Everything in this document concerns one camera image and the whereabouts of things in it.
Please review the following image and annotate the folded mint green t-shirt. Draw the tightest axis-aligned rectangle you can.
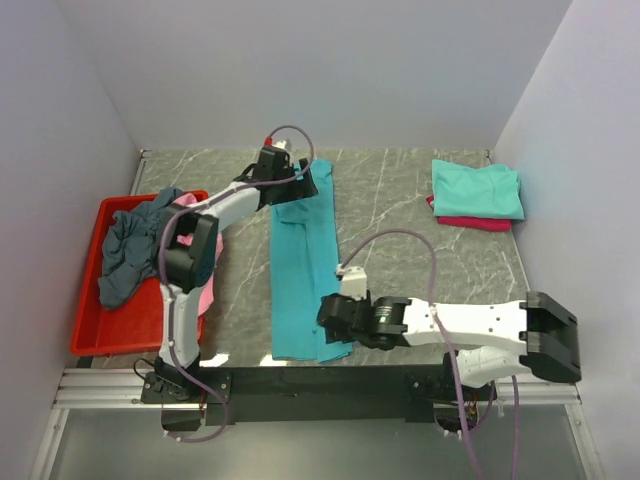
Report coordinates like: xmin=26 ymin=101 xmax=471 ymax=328
xmin=432 ymin=159 xmax=525 ymax=221

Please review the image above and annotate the red plastic bin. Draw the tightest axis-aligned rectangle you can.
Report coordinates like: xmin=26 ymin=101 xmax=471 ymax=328
xmin=68 ymin=189 xmax=211 ymax=357

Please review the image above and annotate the cyan blue t-shirt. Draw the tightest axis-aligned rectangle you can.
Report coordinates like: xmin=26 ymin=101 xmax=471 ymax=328
xmin=270 ymin=159 xmax=352 ymax=362

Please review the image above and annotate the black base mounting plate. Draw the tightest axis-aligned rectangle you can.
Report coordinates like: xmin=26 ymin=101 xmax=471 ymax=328
xmin=141 ymin=365 xmax=457 ymax=432

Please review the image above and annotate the dark grey t-shirt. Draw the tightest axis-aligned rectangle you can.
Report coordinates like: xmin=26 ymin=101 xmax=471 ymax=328
xmin=97 ymin=187 xmax=183 ymax=311

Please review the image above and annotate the pink t-shirt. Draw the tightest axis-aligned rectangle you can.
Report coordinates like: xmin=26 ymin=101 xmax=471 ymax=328
xmin=173 ymin=192 xmax=224 ymax=316

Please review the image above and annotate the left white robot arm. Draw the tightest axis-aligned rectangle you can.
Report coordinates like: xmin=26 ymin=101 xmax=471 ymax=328
xmin=154 ymin=144 xmax=317 ymax=402

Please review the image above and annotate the aluminium frame rail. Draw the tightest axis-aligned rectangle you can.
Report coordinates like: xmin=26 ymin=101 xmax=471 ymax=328
xmin=52 ymin=368 xmax=582 ymax=410

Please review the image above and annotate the folded magenta t-shirt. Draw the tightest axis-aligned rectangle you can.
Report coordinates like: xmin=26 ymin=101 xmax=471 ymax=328
xmin=436 ymin=216 xmax=512 ymax=232

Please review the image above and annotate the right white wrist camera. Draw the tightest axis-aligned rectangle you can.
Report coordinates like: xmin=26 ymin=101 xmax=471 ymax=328
xmin=335 ymin=265 xmax=368 ymax=301

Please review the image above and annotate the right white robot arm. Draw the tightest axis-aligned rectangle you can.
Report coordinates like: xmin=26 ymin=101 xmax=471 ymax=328
xmin=317 ymin=292 xmax=582 ymax=399

